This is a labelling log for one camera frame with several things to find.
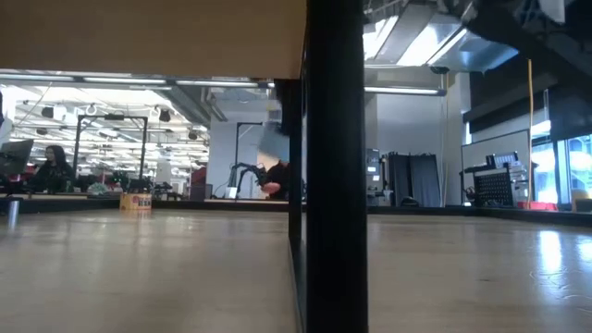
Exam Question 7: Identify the silver ventilation duct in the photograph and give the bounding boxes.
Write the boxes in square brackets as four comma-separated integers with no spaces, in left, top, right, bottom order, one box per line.
[363,0,520,75]

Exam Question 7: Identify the black pegboard cart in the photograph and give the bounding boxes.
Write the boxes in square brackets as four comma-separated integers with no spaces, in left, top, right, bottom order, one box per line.
[460,151,532,208]

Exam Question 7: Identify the dark monitor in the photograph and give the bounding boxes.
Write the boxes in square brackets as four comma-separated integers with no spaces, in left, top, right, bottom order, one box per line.
[0,138,35,178]

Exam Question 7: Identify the ceiling tube light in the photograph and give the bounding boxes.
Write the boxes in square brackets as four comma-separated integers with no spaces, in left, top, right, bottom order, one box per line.
[364,85,448,97]
[175,79,277,90]

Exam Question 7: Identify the yellow hanging cable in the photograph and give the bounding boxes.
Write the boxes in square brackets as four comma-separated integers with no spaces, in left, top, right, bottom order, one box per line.
[526,58,535,209]

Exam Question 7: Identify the small can yellow pink label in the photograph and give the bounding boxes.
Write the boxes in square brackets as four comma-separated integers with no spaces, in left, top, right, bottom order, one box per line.
[118,192,154,213]

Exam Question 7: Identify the grey cabinet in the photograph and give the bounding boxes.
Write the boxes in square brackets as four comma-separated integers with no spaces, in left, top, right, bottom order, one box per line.
[364,147,389,207]

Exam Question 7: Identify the black curtain panel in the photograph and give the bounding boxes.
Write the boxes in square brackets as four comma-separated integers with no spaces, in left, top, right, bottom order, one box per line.
[387,152,441,208]

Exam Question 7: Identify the yellow box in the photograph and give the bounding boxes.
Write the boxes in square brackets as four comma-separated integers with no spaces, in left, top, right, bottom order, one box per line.
[571,188,592,213]

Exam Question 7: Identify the person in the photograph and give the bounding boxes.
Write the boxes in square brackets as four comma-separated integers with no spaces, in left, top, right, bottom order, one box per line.
[257,124,291,201]
[28,144,78,194]

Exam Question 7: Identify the red bin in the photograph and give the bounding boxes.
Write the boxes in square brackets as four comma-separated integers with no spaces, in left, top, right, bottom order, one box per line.
[516,201,560,212]

